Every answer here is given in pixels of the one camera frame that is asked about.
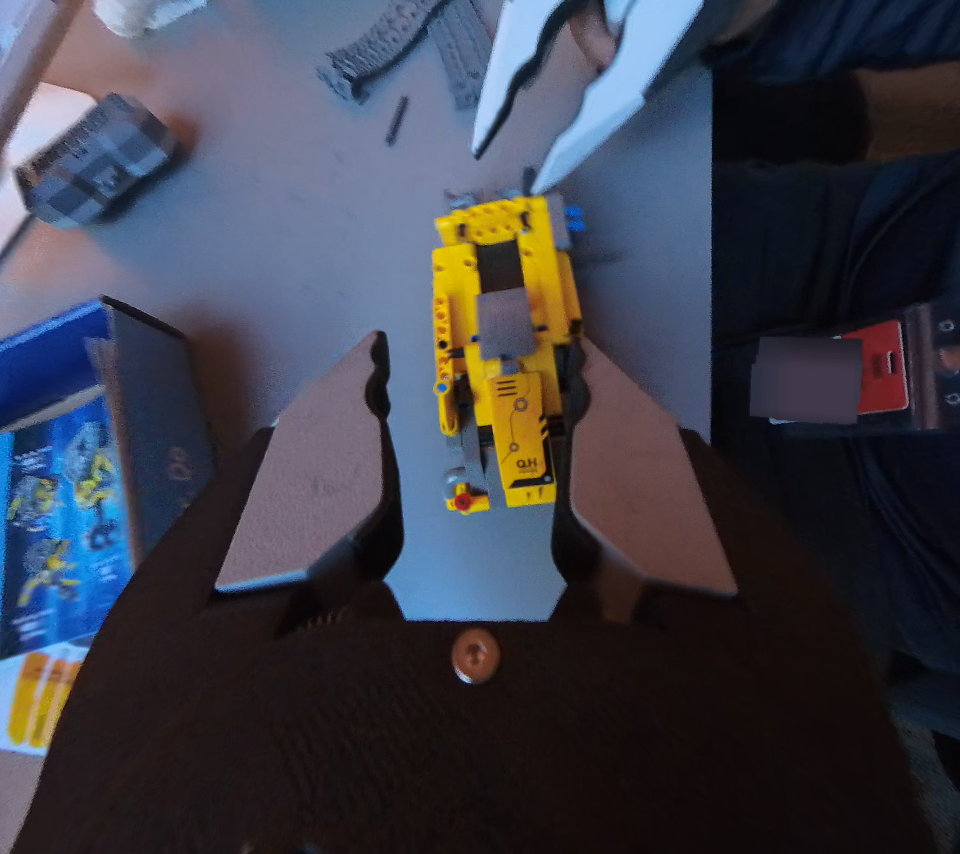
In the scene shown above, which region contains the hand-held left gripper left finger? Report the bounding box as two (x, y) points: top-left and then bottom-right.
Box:
(213, 331), (406, 593)

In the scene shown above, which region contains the dark blue product box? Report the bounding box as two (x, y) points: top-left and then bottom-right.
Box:
(0, 295), (220, 759)

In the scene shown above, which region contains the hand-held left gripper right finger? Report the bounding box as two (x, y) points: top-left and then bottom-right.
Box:
(551, 337), (740, 623)

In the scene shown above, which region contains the white rounded flat plate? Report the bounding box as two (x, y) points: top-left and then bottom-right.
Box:
(0, 82), (100, 249)

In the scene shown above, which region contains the dark grey brick block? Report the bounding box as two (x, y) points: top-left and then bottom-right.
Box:
(15, 93), (179, 230)

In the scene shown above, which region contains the short grey toy track piece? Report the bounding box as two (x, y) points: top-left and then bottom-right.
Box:
(316, 0), (543, 105)

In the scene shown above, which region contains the grey desk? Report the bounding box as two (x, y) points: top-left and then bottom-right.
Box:
(0, 0), (715, 818)

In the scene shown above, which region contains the person's right hand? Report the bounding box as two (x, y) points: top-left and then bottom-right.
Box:
(568, 0), (624, 74)

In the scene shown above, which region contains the sign board with wooden edge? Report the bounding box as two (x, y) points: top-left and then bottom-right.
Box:
(0, 0), (130, 144)

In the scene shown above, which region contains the black yellow toy brick vehicle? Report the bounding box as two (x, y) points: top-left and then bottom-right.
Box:
(431, 187), (625, 515)

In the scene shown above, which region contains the red printed box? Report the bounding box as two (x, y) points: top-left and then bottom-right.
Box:
(847, 303), (960, 433)

